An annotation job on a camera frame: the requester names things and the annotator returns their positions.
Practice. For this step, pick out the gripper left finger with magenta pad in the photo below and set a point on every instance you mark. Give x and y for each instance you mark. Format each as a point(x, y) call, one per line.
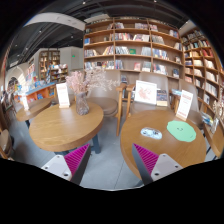
point(70, 167)

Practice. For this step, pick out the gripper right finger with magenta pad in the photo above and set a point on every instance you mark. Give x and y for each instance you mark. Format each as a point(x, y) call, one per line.
point(152, 166)

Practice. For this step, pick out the patterned computer mouse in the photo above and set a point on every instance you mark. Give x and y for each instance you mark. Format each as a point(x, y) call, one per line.
point(152, 133)

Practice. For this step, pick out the green round mouse pad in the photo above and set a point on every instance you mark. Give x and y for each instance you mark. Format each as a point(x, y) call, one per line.
point(181, 130)

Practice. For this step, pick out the round wooden table left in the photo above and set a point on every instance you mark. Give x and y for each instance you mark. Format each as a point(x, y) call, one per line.
point(59, 130)

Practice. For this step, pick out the round wooden table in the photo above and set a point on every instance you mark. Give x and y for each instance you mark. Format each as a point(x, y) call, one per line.
point(59, 130)
point(185, 153)

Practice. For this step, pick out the round wooden table right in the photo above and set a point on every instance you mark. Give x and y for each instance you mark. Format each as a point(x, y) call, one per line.
point(185, 153)

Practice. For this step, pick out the white sign stand left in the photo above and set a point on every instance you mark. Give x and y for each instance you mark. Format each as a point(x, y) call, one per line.
point(63, 97)

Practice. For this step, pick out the white sign stand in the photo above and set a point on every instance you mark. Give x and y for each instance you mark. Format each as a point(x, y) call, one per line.
point(63, 97)
point(184, 105)

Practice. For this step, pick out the glass vase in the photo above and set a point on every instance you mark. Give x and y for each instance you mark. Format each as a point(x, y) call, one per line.
point(82, 107)

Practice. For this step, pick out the small round table far left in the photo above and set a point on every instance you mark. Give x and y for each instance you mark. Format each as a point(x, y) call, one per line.
point(35, 108)

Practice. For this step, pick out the book on display stand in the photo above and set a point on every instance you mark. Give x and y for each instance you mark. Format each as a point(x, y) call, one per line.
point(162, 99)

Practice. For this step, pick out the white sign stand right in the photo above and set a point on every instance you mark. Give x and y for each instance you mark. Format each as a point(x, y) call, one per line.
point(184, 105)

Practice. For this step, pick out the wooden chair right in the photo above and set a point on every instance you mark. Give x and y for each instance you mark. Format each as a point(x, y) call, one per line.
point(160, 80)

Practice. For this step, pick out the wooden chair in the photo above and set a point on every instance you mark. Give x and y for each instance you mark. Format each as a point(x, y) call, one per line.
point(110, 100)
point(160, 80)

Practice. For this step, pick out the white framed picture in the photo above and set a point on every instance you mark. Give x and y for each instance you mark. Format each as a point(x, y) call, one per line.
point(145, 92)

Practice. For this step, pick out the orange display counter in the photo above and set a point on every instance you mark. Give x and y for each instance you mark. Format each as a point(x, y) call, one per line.
point(33, 94)

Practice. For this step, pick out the pink dried flowers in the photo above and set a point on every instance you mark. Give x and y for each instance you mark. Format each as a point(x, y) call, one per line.
point(83, 82)

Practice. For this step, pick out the wooden chair left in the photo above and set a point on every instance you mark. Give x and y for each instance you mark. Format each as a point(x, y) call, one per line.
point(110, 100)

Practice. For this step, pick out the distant wooden bookshelf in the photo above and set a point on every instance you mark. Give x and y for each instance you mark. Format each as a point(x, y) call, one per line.
point(50, 68)

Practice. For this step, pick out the right side wooden bookshelf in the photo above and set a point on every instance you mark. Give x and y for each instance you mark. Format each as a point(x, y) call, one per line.
point(202, 68)

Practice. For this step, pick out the large wooden bookshelf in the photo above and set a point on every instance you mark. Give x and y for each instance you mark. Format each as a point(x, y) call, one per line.
point(133, 45)

